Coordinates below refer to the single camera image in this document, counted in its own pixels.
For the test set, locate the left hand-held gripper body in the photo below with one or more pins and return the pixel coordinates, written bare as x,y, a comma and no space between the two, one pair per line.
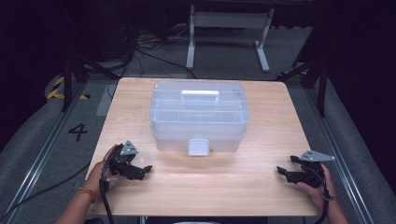
123,163

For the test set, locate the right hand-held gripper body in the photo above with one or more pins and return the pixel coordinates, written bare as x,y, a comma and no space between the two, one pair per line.
311,177

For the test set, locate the clear plastic storage box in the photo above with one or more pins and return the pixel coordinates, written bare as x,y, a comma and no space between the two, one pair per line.
199,115

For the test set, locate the person's right hand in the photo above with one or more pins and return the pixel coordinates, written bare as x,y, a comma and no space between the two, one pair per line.
322,196

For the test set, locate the person's left hand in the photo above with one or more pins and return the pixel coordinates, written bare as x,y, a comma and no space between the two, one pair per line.
96,179

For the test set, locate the grey floor tape patch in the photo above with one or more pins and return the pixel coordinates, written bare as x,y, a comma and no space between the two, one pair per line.
107,99

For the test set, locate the black tripod stand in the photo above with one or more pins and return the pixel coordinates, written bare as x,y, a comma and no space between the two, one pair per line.
69,81
322,87

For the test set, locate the aluminium floor rail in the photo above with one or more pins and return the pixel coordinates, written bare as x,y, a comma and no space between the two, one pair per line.
342,161
43,155

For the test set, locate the white metal desk frame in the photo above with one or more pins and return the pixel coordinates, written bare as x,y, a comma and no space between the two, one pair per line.
230,20

